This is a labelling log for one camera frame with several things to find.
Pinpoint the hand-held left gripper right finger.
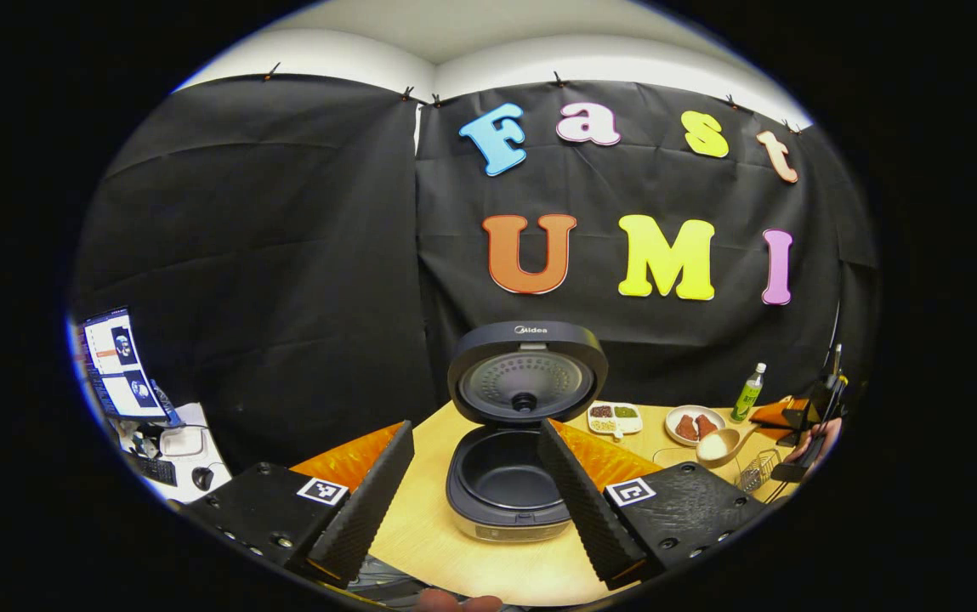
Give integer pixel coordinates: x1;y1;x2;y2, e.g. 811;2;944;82
537;418;770;593

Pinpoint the clear chopstick holder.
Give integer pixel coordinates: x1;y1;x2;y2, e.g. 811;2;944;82
735;450;780;496

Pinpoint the black keyboard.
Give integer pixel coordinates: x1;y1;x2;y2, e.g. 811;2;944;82
124;452;179;487

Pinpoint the wooden spoon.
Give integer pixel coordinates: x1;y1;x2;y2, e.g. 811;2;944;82
696;425;774;468

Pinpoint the green drink bottle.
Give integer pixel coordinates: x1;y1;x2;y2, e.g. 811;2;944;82
730;363;768;424

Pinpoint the dark grey rice cooker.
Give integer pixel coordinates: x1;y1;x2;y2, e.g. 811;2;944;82
446;321;610;545

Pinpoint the computer monitor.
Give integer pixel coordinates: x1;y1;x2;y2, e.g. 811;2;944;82
80;306;185;428

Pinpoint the white round plate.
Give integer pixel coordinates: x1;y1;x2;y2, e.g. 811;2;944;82
664;405;727;448

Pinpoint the white side desk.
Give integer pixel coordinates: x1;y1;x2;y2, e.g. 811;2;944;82
110;402;234;504

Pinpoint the white divided bean dish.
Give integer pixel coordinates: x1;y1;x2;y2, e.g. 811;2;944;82
587;402;644;443

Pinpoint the black backdrop cloth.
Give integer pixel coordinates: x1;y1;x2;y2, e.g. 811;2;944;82
70;72;882;473

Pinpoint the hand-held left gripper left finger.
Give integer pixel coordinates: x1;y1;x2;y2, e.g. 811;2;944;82
186;420;415;589

